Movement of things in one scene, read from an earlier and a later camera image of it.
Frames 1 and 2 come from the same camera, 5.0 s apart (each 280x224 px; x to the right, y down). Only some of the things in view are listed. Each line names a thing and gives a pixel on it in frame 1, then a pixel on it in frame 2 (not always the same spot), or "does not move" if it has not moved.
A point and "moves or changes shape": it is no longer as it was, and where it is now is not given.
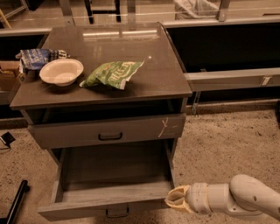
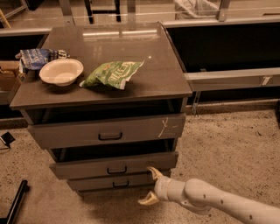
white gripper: [196, 197] to [162, 188]
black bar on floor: [23, 189] does not move
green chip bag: [114, 73] does not move
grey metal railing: [205, 79] does not move
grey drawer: [115, 182] moves or changes shape
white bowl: [62, 72] does not move
